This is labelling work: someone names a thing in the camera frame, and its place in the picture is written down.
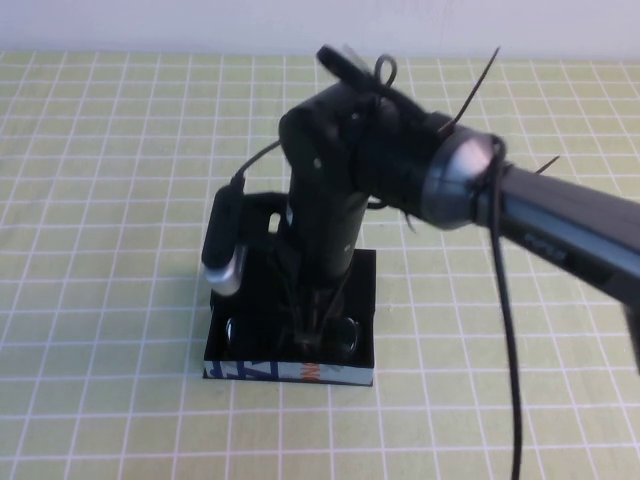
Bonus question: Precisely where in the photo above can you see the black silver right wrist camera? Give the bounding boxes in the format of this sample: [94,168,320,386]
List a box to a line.
[200,184,249,298]

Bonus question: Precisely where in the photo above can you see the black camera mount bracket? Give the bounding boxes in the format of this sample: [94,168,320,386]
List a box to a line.
[239,191,294,239]

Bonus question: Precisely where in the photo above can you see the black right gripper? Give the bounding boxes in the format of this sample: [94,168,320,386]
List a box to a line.
[271,248,360,351]

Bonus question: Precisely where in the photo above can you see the black framed glasses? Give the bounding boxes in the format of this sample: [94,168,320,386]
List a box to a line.
[223,314,363,359]

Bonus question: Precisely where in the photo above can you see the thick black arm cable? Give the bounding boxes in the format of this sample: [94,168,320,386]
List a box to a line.
[315,43,524,480]

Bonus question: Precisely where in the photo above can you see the black printed glasses case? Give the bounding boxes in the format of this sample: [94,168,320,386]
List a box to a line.
[203,247,377,391]

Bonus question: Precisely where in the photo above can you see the green checked tablecloth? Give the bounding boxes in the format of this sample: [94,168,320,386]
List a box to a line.
[0,49,640,480]

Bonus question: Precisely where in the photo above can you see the thin black camera cable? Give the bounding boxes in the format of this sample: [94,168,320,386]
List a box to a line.
[230,139,282,190]

